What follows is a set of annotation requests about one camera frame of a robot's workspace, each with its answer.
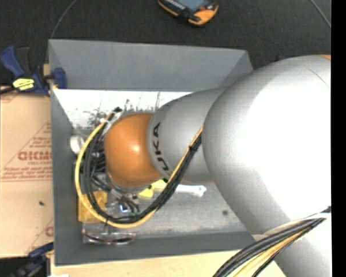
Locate yellow-green small object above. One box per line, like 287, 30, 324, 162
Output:
138, 183, 164, 201

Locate yellow sponge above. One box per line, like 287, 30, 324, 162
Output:
77, 189, 109, 224

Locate white long plastic object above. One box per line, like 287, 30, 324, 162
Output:
175, 184, 207, 198

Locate white cup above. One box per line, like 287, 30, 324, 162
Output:
69, 135, 85, 156

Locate brown cardboard board, red print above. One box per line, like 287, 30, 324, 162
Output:
0, 85, 55, 260

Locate grey metal bin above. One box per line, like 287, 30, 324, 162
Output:
47, 39, 257, 265

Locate clear frame glasses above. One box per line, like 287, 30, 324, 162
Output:
81, 229, 137, 246

